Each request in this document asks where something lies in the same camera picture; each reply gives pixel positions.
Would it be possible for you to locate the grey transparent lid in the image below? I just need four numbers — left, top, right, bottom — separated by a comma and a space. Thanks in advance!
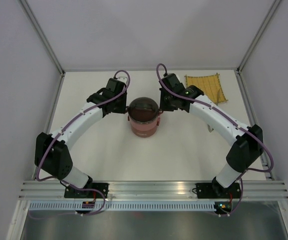
128, 97, 160, 122

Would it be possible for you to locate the red steel bowl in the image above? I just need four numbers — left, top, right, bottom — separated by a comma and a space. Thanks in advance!
128, 117, 160, 132
131, 126, 158, 138

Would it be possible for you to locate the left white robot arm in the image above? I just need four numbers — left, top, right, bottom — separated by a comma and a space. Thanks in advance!
34, 76, 130, 199

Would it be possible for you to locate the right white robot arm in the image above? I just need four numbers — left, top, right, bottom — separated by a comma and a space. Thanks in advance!
159, 73, 264, 198

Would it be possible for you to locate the yellow bamboo mat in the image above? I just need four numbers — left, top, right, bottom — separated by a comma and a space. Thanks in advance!
185, 73, 228, 104

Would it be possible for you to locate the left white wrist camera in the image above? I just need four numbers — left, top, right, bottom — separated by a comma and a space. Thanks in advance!
117, 76, 128, 85

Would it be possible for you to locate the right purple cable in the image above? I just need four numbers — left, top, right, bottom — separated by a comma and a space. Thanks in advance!
156, 63, 274, 218

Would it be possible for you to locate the purple cable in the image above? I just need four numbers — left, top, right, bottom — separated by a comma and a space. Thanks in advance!
156, 63, 274, 218
35, 70, 131, 216

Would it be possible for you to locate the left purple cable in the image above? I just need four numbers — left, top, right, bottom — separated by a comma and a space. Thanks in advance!
35, 70, 131, 216

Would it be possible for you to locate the white slotted cable duct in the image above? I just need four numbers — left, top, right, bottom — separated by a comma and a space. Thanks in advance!
29, 201, 215, 212

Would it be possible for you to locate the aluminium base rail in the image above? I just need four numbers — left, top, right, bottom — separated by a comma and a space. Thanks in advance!
18, 180, 288, 201

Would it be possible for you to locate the left aluminium frame post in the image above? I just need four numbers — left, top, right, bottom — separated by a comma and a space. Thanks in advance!
18, 0, 65, 76

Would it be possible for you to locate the aluminium frame post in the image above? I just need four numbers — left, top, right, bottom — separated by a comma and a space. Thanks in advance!
237, 0, 283, 75
18, 0, 65, 76

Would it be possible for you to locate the right aluminium frame post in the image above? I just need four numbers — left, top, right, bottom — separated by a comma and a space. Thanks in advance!
237, 0, 283, 75

